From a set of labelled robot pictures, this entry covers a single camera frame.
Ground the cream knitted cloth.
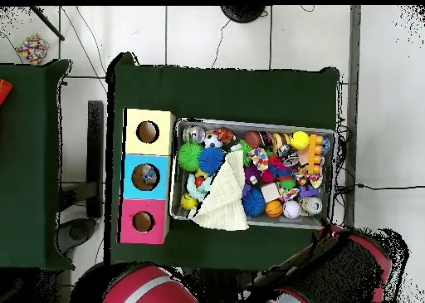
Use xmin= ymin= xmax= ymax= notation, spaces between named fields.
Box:
xmin=188 ymin=149 xmax=251 ymax=232

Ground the crushed clear plastic bottle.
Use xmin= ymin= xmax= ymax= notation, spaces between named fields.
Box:
xmin=140 ymin=169 xmax=158 ymax=188

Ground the clear mesh bin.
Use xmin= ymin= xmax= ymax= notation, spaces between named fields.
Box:
xmin=169 ymin=116 xmax=336 ymax=231

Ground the wooden box with three holes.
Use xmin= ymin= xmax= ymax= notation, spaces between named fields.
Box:
xmin=119 ymin=108 xmax=177 ymax=246

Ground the large blue spiky ball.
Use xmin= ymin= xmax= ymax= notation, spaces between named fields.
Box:
xmin=198 ymin=146 xmax=227 ymax=176

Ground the small soccer ball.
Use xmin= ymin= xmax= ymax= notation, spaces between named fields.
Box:
xmin=203 ymin=133 xmax=223 ymax=150

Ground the green spiky ball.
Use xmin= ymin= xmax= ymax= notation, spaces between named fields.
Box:
xmin=177 ymin=142 xmax=204 ymax=173

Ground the mint green cloth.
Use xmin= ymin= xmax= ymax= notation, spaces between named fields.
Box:
xmin=187 ymin=174 xmax=215 ymax=202

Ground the green furry googly-eyed toy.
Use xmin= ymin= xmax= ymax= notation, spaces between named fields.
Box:
xmin=237 ymin=139 xmax=254 ymax=166

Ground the colourful patterned cloth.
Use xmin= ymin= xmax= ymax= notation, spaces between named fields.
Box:
xmin=250 ymin=148 xmax=271 ymax=172

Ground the yellow smiley ball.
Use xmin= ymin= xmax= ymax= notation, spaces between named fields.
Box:
xmin=180 ymin=193 xmax=199 ymax=212

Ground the small blue spiky ball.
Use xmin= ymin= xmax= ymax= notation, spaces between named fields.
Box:
xmin=242 ymin=186 xmax=267 ymax=217

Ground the plain wooden cube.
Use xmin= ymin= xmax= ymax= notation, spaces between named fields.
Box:
xmin=260 ymin=183 xmax=281 ymax=204

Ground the yellow tennis ball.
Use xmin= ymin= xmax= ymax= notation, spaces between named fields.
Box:
xmin=290 ymin=130 xmax=310 ymax=151

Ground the orange toy brick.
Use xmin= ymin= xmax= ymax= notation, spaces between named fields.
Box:
xmin=306 ymin=134 xmax=326 ymax=176

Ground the crushed silver can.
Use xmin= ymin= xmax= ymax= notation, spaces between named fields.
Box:
xmin=301 ymin=196 xmax=325 ymax=217

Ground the black round base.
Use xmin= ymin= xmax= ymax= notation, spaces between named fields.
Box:
xmin=220 ymin=5 xmax=266 ymax=24

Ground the grey metal strip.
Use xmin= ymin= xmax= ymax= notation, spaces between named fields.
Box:
xmin=341 ymin=5 xmax=363 ymax=231

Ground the dark green side table cloth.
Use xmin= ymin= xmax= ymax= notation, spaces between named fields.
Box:
xmin=0 ymin=59 xmax=73 ymax=272

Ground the colourful patterned packet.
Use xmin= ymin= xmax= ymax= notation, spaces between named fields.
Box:
xmin=14 ymin=33 xmax=51 ymax=66

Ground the black rod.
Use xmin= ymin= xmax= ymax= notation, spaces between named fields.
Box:
xmin=29 ymin=6 xmax=66 ymax=42

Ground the small red object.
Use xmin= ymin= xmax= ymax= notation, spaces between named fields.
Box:
xmin=0 ymin=79 xmax=14 ymax=107

